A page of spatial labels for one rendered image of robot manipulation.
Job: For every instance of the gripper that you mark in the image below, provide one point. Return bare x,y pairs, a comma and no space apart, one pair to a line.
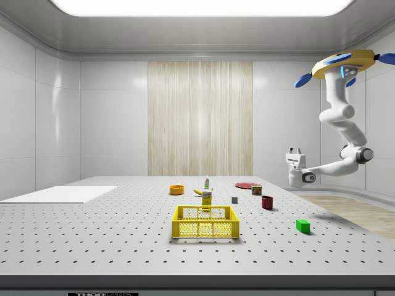
295,161

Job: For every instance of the banana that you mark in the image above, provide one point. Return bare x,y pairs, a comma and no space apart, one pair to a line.
198,192

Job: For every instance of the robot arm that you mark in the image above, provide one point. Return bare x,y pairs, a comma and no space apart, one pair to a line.
336,92

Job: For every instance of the flat-sided can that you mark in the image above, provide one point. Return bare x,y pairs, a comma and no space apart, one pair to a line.
256,190

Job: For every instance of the dark red mug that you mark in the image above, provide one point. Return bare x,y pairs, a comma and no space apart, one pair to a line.
267,203

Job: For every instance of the red plate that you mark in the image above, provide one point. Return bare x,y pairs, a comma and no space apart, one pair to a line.
243,185

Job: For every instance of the green block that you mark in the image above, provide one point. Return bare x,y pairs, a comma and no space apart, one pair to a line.
302,226

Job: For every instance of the small white bottle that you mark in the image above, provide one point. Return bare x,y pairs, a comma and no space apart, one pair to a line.
206,183

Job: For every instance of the yellow carton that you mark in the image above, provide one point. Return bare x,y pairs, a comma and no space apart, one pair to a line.
206,198

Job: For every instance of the yellow basket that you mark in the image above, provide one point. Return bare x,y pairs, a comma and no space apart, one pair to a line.
205,228

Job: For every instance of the drone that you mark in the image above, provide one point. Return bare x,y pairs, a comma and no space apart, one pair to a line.
358,58

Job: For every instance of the yellow bowl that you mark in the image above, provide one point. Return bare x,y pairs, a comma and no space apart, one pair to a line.
176,190

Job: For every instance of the white board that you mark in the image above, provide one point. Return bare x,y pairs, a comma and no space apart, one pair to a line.
58,194

